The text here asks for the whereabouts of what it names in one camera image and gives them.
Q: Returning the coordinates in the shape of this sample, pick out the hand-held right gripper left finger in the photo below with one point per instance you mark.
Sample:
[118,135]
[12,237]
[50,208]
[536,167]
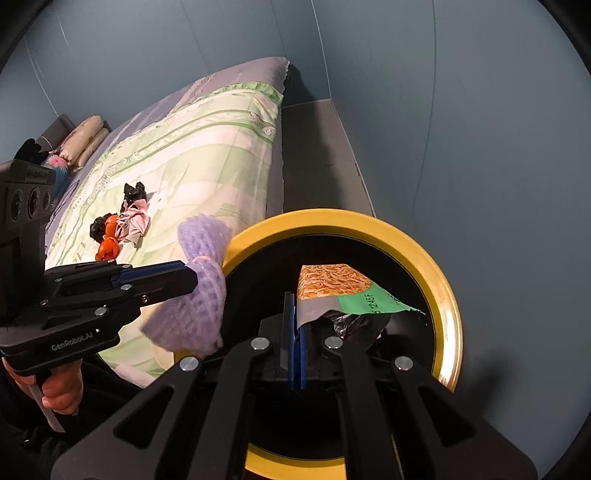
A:
[290,341]

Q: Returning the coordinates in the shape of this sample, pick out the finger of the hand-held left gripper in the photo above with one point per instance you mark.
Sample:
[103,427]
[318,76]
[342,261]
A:
[166,286]
[147,272]

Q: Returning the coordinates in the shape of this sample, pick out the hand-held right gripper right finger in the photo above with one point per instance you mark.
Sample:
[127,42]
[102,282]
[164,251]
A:
[304,355]

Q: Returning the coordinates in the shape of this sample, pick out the purple foam fruit net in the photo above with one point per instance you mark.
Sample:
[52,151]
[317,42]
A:
[203,295]

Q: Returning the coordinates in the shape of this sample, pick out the pink tissue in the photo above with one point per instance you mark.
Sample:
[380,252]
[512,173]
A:
[134,221]

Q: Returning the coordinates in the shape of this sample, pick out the black plastic bag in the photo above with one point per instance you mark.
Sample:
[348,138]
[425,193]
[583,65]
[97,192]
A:
[355,327]
[97,228]
[134,191]

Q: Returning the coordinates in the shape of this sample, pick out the noodle snack packet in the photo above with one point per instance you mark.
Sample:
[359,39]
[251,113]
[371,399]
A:
[332,281]

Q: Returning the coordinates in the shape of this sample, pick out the yellow round trash bin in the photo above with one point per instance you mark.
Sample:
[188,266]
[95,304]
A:
[415,258]

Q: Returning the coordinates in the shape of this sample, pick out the person's left hand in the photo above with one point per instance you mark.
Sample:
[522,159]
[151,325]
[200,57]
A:
[60,390]

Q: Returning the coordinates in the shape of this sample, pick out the blue floral folded quilt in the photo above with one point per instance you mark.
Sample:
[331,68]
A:
[57,164]

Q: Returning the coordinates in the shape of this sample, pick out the black clothing pile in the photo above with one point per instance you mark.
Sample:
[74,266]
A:
[30,148]

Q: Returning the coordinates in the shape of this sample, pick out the beige pillows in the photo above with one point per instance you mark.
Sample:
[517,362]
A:
[83,138]

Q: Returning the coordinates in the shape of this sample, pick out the green patterned blanket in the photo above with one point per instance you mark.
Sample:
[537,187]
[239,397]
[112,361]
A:
[207,147]

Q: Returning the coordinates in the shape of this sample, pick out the bed with striped sheet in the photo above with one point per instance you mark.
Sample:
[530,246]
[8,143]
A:
[207,83]

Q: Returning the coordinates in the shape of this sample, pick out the person's black clothing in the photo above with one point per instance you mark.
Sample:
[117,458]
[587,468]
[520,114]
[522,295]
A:
[27,452]

